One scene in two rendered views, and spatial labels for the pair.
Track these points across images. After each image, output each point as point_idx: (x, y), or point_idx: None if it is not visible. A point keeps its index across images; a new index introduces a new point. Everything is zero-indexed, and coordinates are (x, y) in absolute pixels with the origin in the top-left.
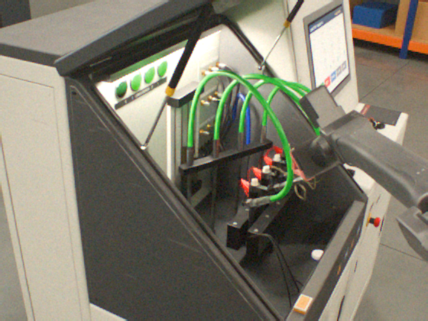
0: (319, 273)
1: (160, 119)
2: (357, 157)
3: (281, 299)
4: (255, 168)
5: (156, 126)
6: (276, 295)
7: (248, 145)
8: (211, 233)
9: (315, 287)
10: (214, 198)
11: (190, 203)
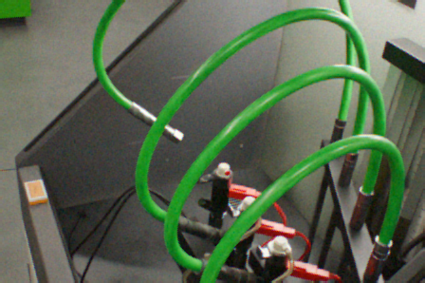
0: (53, 246)
1: (382, 65)
2: None
3: (105, 278)
4: (290, 231)
5: (371, 65)
6: (118, 279)
7: (366, 245)
8: (131, 52)
9: (41, 224)
10: (321, 251)
11: (314, 210)
